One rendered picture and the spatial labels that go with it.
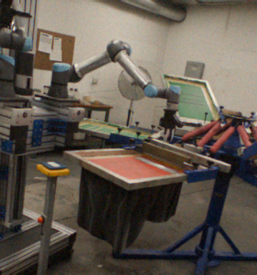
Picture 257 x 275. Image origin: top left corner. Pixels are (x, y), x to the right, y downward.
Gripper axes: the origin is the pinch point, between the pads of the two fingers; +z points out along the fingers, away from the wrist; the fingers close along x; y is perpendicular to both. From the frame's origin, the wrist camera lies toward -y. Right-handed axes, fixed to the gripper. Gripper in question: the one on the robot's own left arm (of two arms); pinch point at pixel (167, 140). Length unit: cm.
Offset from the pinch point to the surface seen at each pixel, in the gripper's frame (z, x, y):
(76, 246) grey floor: 111, 7, 71
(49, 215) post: 43, 78, 11
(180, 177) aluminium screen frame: 14.0, 19.6, -28.9
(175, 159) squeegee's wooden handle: 9.6, 2.1, -10.4
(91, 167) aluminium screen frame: 14, 60, 1
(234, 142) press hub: 2, -79, -5
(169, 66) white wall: -67, -416, 355
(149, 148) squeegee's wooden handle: 8.7, 1.9, 13.3
